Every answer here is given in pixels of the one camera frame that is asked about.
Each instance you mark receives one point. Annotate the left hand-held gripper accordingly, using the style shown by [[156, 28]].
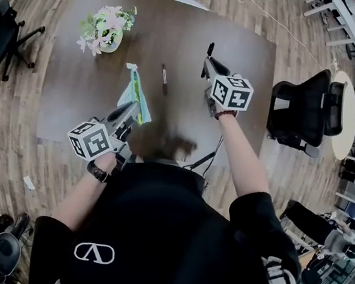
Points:
[[90, 140]]

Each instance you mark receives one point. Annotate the black mesh office chair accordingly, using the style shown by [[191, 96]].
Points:
[[304, 110]]

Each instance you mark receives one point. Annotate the person's left forearm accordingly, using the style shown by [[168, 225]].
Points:
[[83, 197]]

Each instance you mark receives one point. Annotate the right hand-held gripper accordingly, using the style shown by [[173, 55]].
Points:
[[233, 92]]

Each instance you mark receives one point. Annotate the light blue pencil pouch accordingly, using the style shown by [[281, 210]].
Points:
[[131, 93]]

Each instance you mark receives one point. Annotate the round beige table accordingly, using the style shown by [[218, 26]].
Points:
[[345, 134]]

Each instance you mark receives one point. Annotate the person's right forearm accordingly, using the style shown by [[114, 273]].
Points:
[[243, 155]]

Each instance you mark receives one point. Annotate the person's black t-shirt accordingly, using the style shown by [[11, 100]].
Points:
[[152, 240]]

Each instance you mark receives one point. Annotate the black grey swivel chair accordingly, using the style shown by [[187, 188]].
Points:
[[3, 254]]

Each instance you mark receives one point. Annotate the white paper sheet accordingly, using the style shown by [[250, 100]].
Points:
[[190, 1]]

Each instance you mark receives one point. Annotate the white paper scrap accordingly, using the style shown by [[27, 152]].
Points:
[[29, 182]]

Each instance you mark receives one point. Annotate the white desk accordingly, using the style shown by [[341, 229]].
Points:
[[341, 13]]

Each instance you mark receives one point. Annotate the potted pink flower plant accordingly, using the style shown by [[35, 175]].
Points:
[[105, 26]]

